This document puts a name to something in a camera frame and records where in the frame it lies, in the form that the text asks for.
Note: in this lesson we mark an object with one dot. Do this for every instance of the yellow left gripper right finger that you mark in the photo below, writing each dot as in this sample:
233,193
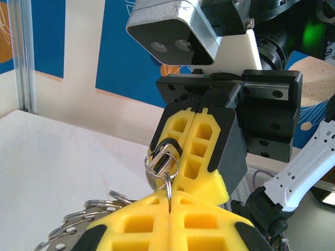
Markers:
222,235

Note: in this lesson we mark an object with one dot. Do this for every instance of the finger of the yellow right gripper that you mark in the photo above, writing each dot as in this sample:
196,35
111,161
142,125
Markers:
209,188
170,123

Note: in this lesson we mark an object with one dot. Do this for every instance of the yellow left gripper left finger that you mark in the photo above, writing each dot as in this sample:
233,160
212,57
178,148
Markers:
117,235

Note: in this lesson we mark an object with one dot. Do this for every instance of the black key tag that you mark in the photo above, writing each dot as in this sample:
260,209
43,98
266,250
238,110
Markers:
161,163

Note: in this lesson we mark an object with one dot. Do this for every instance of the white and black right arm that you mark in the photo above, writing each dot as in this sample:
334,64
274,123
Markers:
301,172

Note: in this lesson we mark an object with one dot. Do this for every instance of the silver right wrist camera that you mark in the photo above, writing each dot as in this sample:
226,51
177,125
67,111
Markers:
162,28

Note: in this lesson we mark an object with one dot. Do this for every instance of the aluminium frame post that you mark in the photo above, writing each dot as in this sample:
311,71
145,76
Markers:
24,52

